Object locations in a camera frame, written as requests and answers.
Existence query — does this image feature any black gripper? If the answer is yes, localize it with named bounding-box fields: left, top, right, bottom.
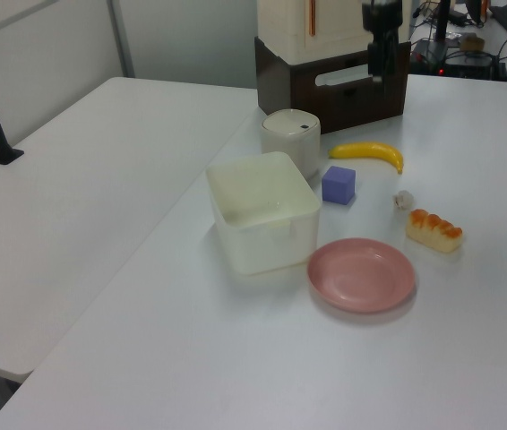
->
left=360, top=0, right=405, bottom=98

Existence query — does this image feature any orange glazed bread loaf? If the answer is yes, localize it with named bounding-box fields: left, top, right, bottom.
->
left=405, top=208, right=464, bottom=254

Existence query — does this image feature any black upright stand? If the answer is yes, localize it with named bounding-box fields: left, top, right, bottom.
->
left=432, top=0, right=452, bottom=44

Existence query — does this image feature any yellow banana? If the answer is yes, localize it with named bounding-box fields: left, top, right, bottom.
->
left=328, top=141, right=405, bottom=175

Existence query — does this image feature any small cardboard box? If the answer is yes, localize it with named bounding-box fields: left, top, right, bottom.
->
left=458, top=35, right=486, bottom=51

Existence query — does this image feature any brown drawer cabinet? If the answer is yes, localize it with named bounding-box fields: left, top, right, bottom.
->
left=253, top=35, right=410, bottom=134

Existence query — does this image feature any cream toy fridge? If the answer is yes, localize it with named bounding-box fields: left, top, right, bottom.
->
left=256, top=0, right=412, bottom=64

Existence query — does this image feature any white lidded trash bin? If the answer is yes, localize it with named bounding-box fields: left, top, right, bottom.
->
left=260, top=108, right=322, bottom=180

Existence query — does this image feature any purple cube block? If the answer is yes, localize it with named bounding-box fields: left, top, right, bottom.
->
left=321, top=165, right=357, bottom=207

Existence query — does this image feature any crumpled white paper ball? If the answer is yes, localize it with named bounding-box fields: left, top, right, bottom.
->
left=391, top=190, right=416, bottom=211

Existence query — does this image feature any pink round plate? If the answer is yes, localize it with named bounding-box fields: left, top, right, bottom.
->
left=305, top=237, right=417, bottom=314

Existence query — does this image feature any cream open plastic box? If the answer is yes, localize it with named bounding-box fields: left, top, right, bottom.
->
left=204, top=150, right=322, bottom=276

